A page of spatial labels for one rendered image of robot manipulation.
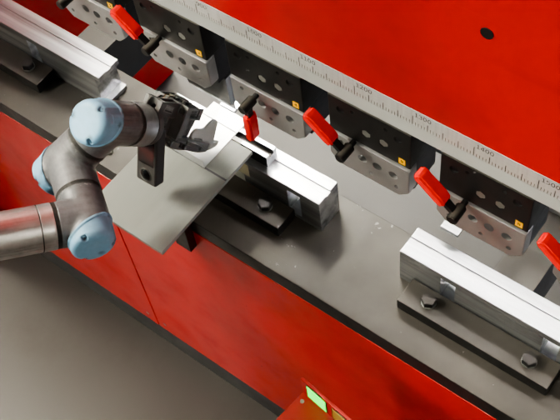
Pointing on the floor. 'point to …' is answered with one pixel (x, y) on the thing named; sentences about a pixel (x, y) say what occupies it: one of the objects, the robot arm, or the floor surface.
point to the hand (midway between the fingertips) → (198, 137)
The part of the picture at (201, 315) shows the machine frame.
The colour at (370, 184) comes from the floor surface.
